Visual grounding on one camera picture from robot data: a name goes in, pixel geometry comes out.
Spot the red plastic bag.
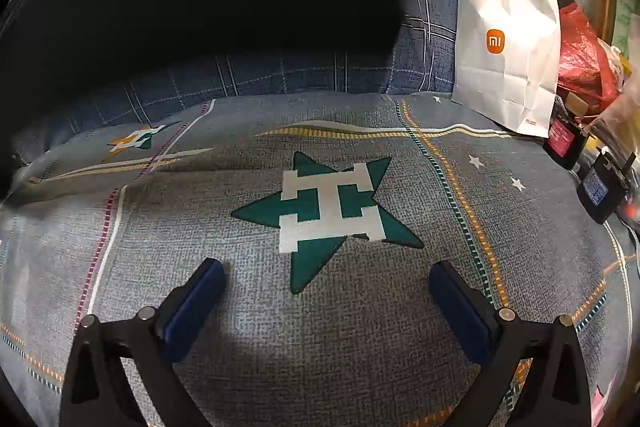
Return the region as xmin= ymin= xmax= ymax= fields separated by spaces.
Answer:
xmin=558 ymin=3 xmax=620 ymax=116

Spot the grey star-print bed sheet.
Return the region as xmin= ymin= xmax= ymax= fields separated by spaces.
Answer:
xmin=1 ymin=93 xmax=639 ymax=426

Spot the blue plaid quilt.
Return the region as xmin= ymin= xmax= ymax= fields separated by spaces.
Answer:
xmin=1 ymin=0 xmax=458 ymax=166

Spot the white Xiaomi paper bag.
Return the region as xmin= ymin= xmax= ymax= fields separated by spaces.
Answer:
xmin=452 ymin=0 xmax=561 ymax=139

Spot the black box blue label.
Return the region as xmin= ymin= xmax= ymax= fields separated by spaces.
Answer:
xmin=577 ymin=150 xmax=636 ymax=225

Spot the black box red label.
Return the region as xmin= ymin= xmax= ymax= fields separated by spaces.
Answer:
xmin=544 ymin=93 xmax=588 ymax=170

